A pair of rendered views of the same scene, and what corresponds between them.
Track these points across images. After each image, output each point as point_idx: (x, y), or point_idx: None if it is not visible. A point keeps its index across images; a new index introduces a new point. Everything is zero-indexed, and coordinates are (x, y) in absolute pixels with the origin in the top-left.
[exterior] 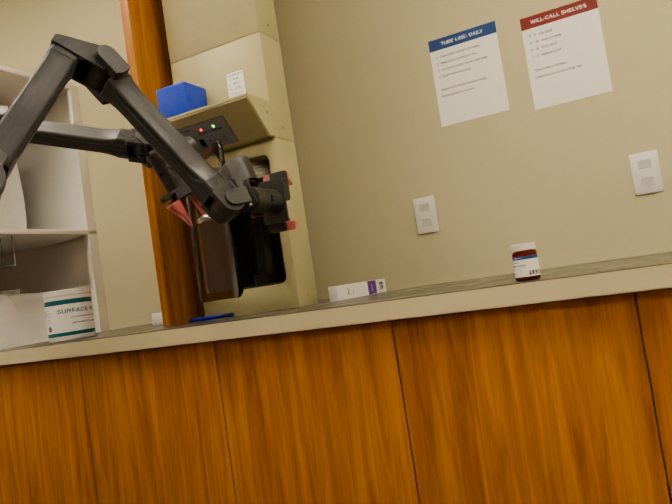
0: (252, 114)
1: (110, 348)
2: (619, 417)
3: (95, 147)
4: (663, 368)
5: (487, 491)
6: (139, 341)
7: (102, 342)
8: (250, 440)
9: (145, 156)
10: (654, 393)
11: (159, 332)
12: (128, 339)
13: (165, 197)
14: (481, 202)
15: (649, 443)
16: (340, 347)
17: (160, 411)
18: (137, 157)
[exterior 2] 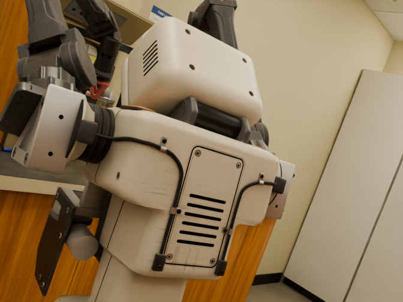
0: (141, 32)
1: (14, 187)
2: (231, 254)
3: (86, 5)
4: (247, 239)
5: (187, 282)
6: (49, 187)
7: (6, 179)
8: (93, 263)
9: (100, 31)
10: (241, 247)
11: (72, 185)
12: (38, 183)
13: (108, 79)
14: None
15: (233, 262)
16: None
17: (28, 241)
18: (95, 28)
